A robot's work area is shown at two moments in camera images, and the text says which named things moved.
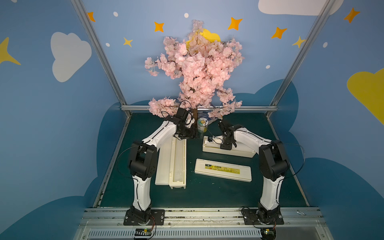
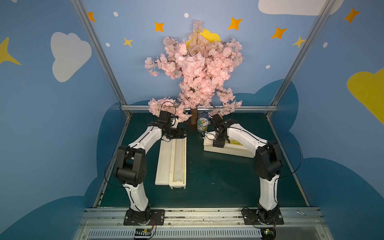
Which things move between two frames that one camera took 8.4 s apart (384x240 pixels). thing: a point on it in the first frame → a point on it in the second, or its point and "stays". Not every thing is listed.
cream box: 223,170 → 233,148
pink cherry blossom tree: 205,65 stays
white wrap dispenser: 177,170 stays
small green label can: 202,123 stays
